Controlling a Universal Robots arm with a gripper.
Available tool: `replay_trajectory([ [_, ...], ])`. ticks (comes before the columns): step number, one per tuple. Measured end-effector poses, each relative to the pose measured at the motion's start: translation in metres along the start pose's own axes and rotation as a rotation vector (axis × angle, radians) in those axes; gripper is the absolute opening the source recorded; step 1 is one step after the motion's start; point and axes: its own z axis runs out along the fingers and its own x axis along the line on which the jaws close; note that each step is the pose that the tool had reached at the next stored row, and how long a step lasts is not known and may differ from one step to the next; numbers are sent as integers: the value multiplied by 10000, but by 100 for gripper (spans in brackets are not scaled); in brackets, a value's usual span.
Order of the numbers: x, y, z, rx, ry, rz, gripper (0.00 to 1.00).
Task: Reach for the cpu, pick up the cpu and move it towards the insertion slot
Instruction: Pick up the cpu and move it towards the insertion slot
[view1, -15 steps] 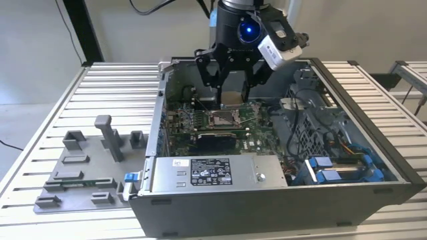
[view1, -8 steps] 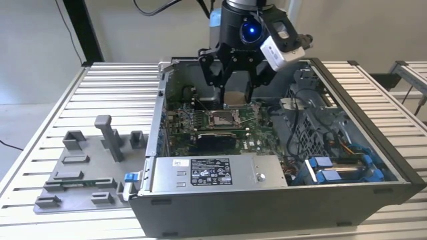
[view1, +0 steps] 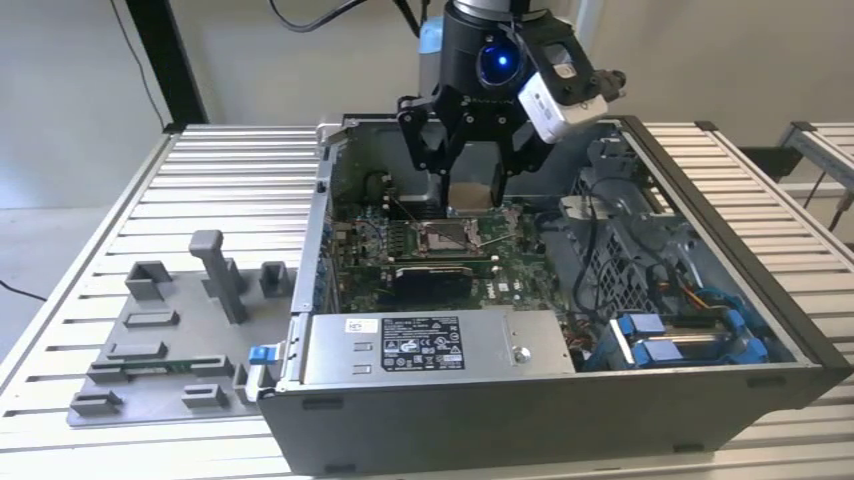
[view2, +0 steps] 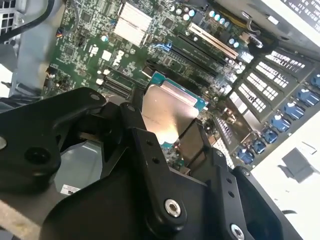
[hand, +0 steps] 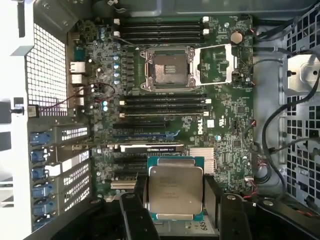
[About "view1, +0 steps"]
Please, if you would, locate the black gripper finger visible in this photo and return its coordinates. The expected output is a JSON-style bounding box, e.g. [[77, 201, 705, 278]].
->
[[490, 123, 556, 207], [395, 93, 463, 207]]

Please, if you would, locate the silver square CPU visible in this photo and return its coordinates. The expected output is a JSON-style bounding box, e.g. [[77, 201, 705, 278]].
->
[[447, 181, 494, 212]]

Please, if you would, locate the CPU socket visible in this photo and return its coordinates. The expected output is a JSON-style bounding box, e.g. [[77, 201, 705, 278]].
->
[[415, 219, 474, 257]]

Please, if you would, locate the green motherboard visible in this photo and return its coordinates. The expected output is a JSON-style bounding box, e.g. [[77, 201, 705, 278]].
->
[[324, 193, 583, 321]]

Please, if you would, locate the black graphics card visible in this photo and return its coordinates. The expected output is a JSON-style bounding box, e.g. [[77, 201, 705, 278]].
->
[[390, 264, 476, 302]]

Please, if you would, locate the black perforated disk bay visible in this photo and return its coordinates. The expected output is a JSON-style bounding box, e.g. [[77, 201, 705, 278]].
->
[[578, 229, 673, 322]]

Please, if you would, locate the blue disk carrier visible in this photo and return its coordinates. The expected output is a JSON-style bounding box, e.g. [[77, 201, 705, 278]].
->
[[624, 313, 667, 335], [232, 342, 279, 404], [631, 338, 685, 367]]

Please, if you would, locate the silver power supply unit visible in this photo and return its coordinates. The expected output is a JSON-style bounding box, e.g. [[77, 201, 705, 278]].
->
[[298, 309, 578, 386]]

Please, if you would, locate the metal slat side table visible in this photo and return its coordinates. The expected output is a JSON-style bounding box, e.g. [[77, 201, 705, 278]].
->
[[778, 119, 854, 201]]

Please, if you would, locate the grey parts rack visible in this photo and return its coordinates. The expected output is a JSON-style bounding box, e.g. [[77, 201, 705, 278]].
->
[[65, 228, 300, 430]]

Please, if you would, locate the black open PC case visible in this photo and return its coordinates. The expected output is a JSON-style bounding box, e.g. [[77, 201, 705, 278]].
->
[[256, 112, 854, 476]]

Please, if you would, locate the black wire bundle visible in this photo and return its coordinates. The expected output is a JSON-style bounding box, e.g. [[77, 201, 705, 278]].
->
[[571, 179, 689, 321]]

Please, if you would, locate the thick black cable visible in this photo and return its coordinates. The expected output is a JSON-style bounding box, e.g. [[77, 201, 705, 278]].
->
[[266, 0, 432, 32]]

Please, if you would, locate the black upright frame post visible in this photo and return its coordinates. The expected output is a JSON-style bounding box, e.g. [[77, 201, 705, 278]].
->
[[124, 0, 210, 134]]

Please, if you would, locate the thin black floor cable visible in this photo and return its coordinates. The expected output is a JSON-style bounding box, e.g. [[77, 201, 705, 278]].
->
[[0, 278, 49, 302]]

